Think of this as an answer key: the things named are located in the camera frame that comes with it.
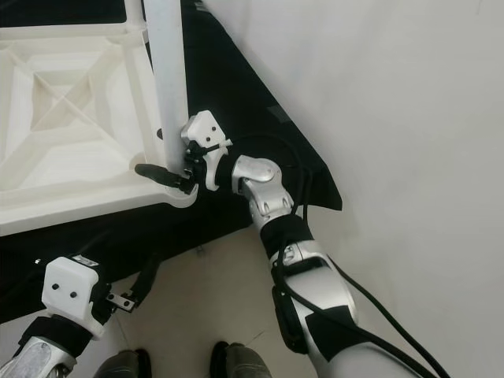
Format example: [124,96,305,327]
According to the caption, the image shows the clear tape patch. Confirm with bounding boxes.
[267,104,293,126]

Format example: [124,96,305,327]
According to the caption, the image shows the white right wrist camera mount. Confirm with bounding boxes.
[180,109,234,193]

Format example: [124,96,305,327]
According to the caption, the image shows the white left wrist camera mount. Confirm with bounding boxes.
[41,255,102,325]

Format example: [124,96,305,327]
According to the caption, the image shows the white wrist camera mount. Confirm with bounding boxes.
[41,255,102,325]
[180,109,234,193]

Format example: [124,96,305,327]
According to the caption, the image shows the white plastic table top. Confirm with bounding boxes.
[0,24,199,237]

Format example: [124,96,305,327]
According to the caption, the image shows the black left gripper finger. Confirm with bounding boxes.
[136,250,163,298]

